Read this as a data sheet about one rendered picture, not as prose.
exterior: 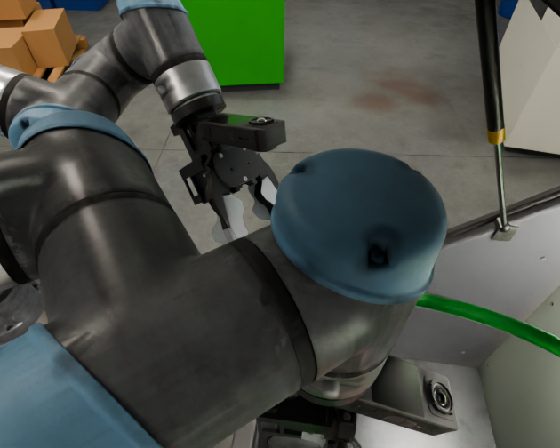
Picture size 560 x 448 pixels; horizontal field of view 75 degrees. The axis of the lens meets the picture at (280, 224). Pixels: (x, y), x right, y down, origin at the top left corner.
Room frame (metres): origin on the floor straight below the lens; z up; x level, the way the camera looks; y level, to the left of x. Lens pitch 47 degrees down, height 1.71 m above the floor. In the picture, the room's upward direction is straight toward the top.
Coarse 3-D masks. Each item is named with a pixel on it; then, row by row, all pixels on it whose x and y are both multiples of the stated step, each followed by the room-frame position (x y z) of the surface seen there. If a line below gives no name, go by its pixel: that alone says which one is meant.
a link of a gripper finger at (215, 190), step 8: (208, 176) 0.34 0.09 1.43; (216, 176) 0.34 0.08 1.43; (208, 184) 0.34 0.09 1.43; (216, 184) 0.33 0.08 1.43; (224, 184) 0.34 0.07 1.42; (208, 192) 0.33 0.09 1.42; (216, 192) 0.33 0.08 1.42; (224, 192) 0.33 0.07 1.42; (208, 200) 0.32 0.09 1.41; (216, 200) 0.32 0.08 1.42; (216, 208) 0.31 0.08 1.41; (224, 208) 0.31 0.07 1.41; (224, 216) 0.31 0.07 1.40; (224, 224) 0.30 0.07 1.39
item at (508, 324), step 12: (420, 300) 0.18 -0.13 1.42; (432, 300) 0.18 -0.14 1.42; (444, 300) 0.18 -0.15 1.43; (456, 300) 0.17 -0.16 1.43; (444, 312) 0.17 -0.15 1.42; (456, 312) 0.16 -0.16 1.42; (468, 312) 0.16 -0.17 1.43; (480, 312) 0.16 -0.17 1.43; (492, 312) 0.16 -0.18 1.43; (492, 324) 0.15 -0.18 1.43; (504, 324) 0.15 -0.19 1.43; (516, 324) 0.15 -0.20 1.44; (528, 324) 0.15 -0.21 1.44; (516, 336) 0.14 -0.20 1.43; (528, 336) 0.14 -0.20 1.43; (540, 336) 0.14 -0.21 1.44; (552, 336) 0.14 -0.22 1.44; (552, 348) 0.13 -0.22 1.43
